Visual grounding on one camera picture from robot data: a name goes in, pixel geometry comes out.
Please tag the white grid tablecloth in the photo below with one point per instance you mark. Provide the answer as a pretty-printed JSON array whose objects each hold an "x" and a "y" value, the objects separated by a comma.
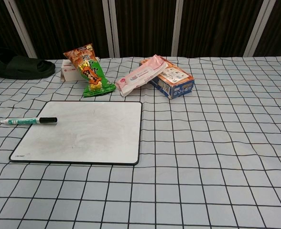
[{"x": 202, "y": 155}]

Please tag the blue orange cardboard box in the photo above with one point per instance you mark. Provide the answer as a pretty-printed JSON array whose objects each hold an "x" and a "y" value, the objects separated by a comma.
[{"x": 176, "y": 81}]

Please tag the pink wet wipes pack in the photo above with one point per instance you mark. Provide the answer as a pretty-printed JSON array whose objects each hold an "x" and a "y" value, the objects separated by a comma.
[{"x": 140, "y": 75}]

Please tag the small white red box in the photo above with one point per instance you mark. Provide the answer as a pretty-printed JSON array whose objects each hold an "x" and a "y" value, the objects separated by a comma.
[{"x": 70, "y": 71}]

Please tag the dark green slipper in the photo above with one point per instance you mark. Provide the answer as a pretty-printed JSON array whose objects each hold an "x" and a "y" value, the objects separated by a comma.
[{"x": 16, "y": 66}]

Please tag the white board with black rim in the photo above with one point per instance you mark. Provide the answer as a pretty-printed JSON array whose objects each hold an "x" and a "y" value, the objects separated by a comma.
[{"x": 83, "y": 136}]

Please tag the green whiteboard marker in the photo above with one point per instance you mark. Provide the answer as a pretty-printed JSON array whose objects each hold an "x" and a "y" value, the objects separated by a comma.
[{"x": 23, "y": 121}]

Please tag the white folding screen frame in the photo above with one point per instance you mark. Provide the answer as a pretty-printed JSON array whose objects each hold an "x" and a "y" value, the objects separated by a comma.
[{"x": 111, "y": 26}]

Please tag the orange green snack bag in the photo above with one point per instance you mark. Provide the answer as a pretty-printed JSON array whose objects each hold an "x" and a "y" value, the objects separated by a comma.
[{"x": 92, "y": 71}]

